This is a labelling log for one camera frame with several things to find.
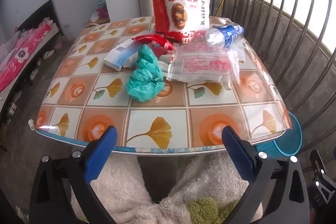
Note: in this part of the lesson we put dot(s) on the red plastic bag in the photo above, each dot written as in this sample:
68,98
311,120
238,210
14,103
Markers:
157,39

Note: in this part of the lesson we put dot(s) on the green fluffy cloth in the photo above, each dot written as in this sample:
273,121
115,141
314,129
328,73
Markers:
207,211

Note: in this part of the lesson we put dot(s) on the white fluffy robe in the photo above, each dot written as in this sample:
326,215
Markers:
120,187

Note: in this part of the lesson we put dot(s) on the white tissue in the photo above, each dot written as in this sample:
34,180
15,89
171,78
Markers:
164,64

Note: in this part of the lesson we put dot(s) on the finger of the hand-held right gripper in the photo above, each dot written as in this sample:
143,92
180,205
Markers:
319,187

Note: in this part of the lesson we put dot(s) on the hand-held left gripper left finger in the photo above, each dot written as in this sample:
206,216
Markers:
102,150

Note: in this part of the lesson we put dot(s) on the ginkgo patterned tablecloth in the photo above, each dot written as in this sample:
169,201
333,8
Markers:
157,108

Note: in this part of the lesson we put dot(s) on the blue plastic basket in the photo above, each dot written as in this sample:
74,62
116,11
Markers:
288,140

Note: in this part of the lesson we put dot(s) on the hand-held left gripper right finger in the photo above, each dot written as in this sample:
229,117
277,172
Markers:
236,153

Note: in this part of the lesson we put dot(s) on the plastic bottle with blue label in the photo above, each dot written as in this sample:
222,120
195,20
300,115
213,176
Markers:
228,33

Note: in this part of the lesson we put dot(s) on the small white plastic cap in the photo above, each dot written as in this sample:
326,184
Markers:
31,125

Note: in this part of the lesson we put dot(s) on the clear zip bag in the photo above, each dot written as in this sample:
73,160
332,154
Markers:
202,64

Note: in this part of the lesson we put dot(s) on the white shoe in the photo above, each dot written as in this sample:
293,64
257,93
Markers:
11,108
48,54
34,74

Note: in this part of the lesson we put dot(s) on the red and white snack bag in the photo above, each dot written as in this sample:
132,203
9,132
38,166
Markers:
181,11

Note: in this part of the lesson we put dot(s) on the black headboard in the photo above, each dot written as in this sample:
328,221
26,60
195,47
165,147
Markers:
50,11

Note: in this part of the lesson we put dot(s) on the white and blue carton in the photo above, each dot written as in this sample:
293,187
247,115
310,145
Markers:
118,54

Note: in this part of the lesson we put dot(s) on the teal plastic bag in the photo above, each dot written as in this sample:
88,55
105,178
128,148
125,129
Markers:
144,77

